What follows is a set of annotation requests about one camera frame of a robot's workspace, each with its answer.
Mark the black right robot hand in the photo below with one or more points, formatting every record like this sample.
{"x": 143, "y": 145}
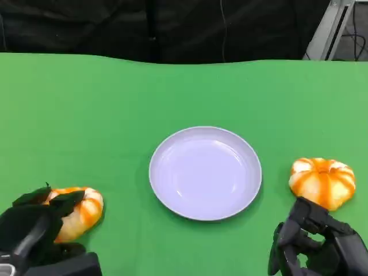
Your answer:
{"x": 345, "y": 253}

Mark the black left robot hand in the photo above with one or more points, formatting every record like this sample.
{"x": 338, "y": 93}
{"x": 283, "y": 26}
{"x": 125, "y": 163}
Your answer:
{"x": 26, "y": 227}

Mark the orange and white bread roll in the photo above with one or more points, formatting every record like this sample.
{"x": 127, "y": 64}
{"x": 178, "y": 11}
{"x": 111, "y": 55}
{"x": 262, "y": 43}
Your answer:
{"x": 322, "y": 184}
{"x": 89, "y": 207}

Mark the green table cloth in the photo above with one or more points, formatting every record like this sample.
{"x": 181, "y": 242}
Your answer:
{"x": 86, "y": 115}

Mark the lilac plate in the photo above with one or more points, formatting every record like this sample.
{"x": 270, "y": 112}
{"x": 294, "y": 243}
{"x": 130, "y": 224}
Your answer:
{"x": 205, "y": 172}

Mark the black backdrop curtain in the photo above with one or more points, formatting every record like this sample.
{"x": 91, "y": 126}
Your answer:
{"x": 115, "y": 28}

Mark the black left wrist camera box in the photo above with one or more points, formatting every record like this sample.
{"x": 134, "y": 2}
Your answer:
{"x": 72, "y": 266}

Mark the aluminium frame post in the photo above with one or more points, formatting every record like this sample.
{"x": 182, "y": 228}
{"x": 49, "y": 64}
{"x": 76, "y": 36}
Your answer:
{"x": 326, "y": 31}

